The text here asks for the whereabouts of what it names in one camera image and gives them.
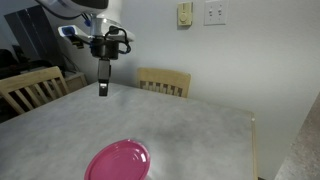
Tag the beige wall dimmer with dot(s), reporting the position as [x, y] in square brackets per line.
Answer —
[185, 14]

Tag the speckled stone countertop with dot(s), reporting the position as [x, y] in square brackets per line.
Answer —
[303, 146]

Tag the small wooden side cabinet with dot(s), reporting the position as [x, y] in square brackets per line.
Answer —
[75, 81]

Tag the pink round plastic lid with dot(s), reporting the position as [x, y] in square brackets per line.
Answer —
[118, 161]

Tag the white light switch plate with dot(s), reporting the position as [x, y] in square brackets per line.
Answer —
[216, 12]

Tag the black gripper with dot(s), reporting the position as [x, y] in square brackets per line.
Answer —
[105, 48]

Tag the black bulky object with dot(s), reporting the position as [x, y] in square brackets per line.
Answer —
[13, 63]

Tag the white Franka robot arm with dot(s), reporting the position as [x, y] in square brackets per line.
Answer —
[106, 10]

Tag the light wooden slat-back chair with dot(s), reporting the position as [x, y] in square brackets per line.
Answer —
[30, 80]
[163, 80]

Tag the tall dark panel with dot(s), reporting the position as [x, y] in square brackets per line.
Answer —
[30, 33]

